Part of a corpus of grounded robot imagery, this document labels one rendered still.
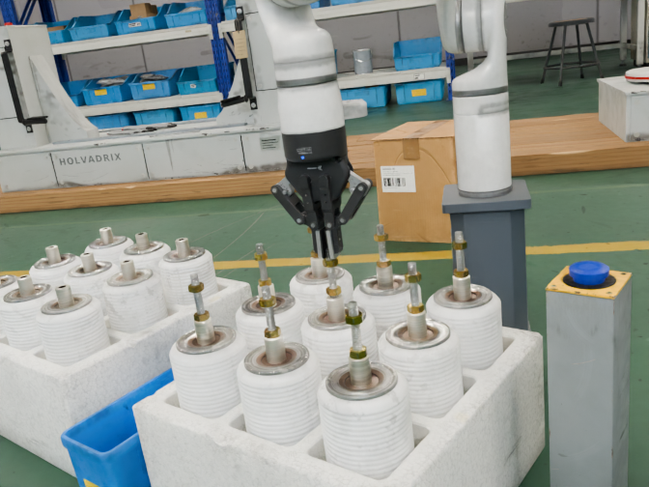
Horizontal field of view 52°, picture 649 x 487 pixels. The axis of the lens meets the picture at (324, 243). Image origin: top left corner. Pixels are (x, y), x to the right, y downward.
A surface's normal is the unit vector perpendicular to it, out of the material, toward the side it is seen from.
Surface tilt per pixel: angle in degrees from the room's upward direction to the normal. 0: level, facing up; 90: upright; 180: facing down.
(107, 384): 90
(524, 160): 90
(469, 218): 90
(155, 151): 90
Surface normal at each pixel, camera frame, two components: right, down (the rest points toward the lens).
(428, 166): -0.48, 0.32
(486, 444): 0.79, 0.09
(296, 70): -0.24, 0.33
